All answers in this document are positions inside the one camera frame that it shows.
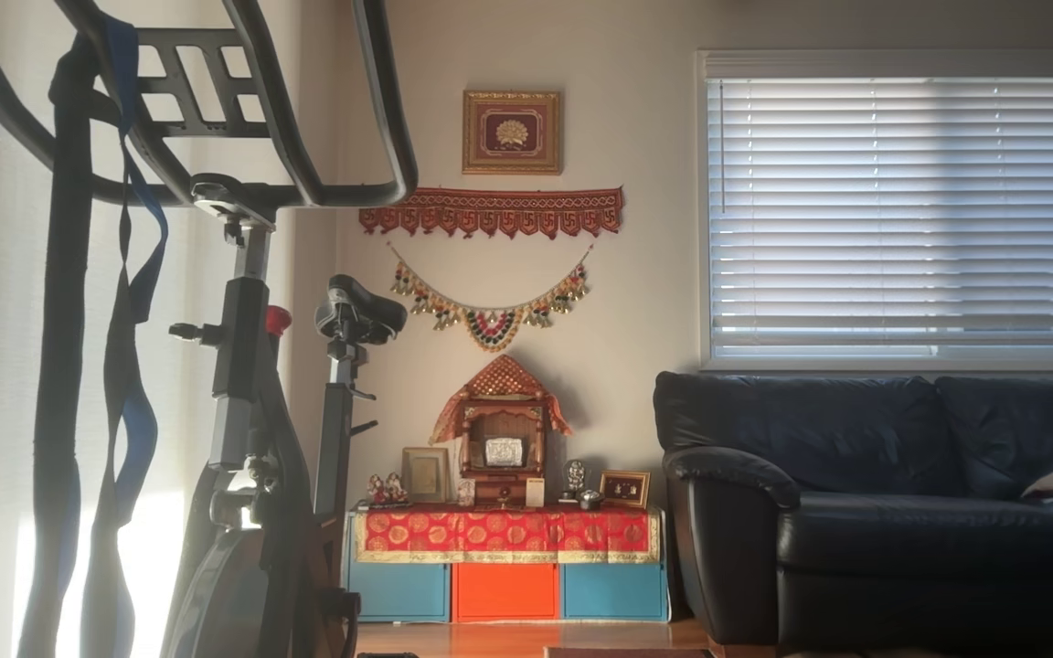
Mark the small dark framed picture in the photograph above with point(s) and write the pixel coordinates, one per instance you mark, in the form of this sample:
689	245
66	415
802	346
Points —
624	490

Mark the beaded garland wall hanging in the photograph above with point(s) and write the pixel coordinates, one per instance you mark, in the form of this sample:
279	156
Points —
490	329

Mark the gold framed lotus picture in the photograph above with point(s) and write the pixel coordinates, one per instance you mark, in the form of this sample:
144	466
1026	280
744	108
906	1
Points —
513	132

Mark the small white card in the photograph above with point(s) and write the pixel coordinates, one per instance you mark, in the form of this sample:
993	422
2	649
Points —
535	493

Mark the orange storage cube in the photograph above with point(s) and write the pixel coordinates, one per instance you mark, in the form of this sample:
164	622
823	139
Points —
505	592

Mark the blue storage cube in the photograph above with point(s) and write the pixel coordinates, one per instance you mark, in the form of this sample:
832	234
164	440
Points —
615	592
398	592

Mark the small dark metal pot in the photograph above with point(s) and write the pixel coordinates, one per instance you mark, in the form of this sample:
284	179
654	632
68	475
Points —
590	500

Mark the gold photo frame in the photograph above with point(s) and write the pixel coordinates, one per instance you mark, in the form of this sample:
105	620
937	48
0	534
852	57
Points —
426	475

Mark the pair of painted figurines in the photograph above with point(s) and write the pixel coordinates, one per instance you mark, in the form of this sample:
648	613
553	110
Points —
387	491

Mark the black leather sofa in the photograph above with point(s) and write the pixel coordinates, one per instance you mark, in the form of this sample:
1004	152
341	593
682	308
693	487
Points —
856	539

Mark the silver idol statue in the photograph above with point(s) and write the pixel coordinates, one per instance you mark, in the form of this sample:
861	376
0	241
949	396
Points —
574	477

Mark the red embroidered wall hanging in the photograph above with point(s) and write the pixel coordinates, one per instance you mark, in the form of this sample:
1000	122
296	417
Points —
490	210

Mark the white window blinds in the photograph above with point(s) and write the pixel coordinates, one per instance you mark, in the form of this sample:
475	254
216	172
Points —
901	210

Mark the wooden home shrine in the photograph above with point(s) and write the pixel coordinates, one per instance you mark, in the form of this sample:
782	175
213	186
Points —
501	420

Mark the red gold patterned cloth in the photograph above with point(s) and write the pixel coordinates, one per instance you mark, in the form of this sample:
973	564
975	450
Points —
508	535

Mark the black exercise bike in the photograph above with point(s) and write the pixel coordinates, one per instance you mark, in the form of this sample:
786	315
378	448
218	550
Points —
243	347

